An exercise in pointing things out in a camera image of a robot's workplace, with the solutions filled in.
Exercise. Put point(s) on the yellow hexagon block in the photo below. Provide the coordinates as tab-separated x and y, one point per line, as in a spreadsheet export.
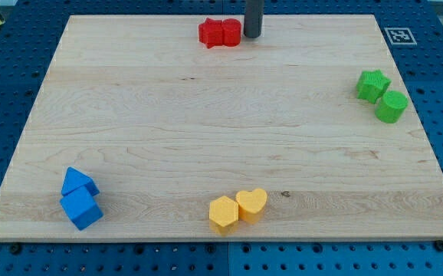
223	215

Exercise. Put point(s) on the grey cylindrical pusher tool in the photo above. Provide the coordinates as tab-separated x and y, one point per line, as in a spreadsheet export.
253	17

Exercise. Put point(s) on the green cylinder block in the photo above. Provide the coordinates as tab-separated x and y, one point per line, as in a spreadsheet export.
391	106

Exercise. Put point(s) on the red star block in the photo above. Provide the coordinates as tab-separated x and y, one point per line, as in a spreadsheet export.
211	32

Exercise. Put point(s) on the white fiducial marker tag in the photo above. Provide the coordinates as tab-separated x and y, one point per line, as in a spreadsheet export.
400	36

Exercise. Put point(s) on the red cylinder block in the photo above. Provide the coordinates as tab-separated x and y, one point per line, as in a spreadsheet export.
231	32

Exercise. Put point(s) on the blue triangle block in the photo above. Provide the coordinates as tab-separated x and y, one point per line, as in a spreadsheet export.
74	179

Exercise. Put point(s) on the yellow heart block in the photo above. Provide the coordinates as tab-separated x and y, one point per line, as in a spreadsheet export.
251	205

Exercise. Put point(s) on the blue cube block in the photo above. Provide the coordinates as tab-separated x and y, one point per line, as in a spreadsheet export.
81	208

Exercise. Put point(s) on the green star block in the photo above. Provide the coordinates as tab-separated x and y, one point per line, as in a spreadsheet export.
372	85

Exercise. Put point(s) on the wooden board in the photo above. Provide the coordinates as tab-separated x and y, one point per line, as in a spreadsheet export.
164	125

